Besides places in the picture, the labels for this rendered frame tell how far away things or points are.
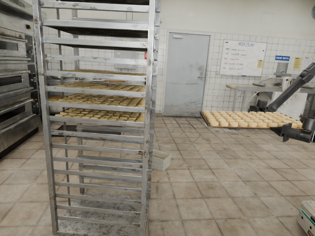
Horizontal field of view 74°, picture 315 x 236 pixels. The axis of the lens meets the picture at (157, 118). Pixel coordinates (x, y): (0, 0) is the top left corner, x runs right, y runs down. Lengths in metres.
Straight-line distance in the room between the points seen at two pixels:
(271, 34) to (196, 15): 1.96
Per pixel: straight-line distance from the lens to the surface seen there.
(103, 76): 1.24
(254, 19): 5.94
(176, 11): 5.30
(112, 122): 1.27
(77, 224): 1.80
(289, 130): 1.33
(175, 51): 5.22
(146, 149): 1.26
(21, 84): 3.64
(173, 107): 5.33
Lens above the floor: 1.32
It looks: 15 degrees down
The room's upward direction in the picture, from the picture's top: 3 degrees clockwise
